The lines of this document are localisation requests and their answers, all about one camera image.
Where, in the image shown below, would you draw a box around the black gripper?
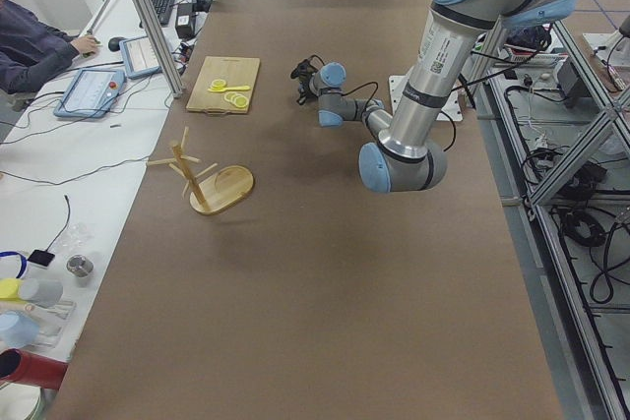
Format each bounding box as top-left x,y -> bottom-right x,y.
296,76 -> 319,105

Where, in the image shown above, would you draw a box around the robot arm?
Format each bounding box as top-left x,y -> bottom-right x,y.
290,0 -> 577,193

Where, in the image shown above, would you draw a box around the wooden mug tree rack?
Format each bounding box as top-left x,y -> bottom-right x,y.
146,126 -> 255,215

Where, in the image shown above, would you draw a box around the grey cup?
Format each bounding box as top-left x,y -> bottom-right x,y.
18,278 -> 63,308

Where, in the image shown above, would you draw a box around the yellow cup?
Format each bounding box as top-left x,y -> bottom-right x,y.
0,278 -> 23,301

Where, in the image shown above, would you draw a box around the light blue cup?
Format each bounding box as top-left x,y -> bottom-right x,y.
0,311 -> 39,348

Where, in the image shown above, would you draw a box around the bamboo cutting board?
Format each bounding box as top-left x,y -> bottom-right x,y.
186,56 -> 261,114

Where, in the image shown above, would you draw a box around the lemon slice middle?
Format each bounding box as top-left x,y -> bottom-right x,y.
222,91 -> 241,103

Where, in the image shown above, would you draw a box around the black power adapter box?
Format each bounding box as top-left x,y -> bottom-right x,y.
175,3 -> 196,39

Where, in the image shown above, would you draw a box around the far blue teach pendant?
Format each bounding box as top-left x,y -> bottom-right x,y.
119,35 -> 161,80

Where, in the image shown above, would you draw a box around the blue teach pendant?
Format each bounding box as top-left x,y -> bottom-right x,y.
119,35 -> 161,80
53,68 -> 126,119

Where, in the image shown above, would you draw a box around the black computer mouse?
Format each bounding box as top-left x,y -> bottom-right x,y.
107,36 -> 126,52

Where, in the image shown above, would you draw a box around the near blue teach pendant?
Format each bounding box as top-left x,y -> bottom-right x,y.
53,68 -> 126,119

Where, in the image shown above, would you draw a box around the person in dark sweater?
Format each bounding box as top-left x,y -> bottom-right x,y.
1,0 -> 99,94

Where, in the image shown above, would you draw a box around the small black square pad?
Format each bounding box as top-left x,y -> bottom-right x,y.
27,249 -> 55,268

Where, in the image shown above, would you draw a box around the red cylinder bottle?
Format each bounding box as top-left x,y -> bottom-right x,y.
1,348 -> 68,390

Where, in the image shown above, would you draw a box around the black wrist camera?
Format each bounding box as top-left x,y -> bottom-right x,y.
290,58 -> 319,81

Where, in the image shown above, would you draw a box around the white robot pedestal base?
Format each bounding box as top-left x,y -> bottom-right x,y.
388,75 -> 464,123

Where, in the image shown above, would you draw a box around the aluminium frame post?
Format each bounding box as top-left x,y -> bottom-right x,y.
132,0 -> 184,98

